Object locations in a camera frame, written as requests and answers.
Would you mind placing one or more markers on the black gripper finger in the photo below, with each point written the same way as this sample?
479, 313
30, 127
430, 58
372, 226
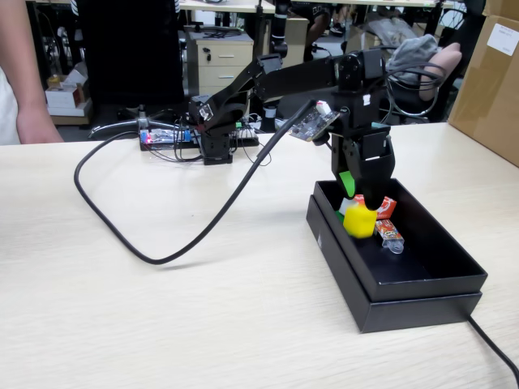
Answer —
375, 178

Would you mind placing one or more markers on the person's bare forearm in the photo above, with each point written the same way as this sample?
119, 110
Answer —
20, 48

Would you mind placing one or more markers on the large labelled cardboard box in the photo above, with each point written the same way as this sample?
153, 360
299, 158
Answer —
486, 101

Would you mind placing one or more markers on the silver monitor stand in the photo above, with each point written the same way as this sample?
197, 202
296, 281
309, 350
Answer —
142, 119

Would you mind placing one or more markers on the small cardboard box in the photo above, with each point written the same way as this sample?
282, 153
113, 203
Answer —
503, 8

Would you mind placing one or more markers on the pink cushion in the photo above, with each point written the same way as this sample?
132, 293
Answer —
442, 65

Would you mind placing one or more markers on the red carton box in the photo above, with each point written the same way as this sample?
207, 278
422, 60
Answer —
387, 206

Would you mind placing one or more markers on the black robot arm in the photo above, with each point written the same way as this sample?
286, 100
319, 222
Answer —
300, 73

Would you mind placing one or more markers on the black white pole robot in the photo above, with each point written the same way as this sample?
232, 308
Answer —
280, 40

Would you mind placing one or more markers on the background desk top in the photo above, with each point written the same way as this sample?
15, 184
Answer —
235, 5

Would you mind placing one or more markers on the wrapped candy packet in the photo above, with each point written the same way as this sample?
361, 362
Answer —
389, 234

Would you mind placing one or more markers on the person's white shirt torso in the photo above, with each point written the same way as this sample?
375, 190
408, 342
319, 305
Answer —
6, 117

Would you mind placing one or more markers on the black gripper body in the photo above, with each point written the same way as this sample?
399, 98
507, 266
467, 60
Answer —
357, 109

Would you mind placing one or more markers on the grey cloth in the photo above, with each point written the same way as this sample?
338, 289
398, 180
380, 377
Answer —
413, 52

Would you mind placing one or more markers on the controller board base plate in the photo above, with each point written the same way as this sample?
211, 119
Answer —
162, 135

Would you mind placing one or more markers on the person in striped shirt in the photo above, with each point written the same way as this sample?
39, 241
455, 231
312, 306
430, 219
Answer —
177, 4

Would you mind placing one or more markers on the black office chair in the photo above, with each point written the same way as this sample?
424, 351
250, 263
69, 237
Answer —
405, 97

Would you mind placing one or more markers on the black monitor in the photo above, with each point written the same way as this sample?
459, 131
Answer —
129, 52

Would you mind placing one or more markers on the yellow cube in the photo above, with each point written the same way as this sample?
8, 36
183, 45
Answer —
359, 221

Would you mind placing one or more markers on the seated person in dark clothes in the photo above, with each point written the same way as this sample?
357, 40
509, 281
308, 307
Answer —
318, 24

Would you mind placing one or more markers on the plain beige cabinet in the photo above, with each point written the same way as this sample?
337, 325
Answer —
296, 40

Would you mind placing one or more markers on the beige drawer cabinet with lock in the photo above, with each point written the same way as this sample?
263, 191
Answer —
219, 61

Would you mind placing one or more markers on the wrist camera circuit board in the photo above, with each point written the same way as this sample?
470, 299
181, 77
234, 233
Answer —
314, 123

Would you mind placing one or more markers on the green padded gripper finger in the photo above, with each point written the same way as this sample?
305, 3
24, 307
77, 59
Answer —
348, 182

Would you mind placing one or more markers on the flat white cardboard box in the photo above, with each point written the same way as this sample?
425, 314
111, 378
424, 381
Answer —
67, 113

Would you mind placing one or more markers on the black cardboard box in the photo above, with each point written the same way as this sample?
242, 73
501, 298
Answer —
405, 267

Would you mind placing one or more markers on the person's hand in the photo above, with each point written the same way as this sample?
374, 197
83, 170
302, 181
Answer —
38, 129

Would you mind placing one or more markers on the green cube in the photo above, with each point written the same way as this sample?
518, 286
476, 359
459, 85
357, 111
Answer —
339, 215

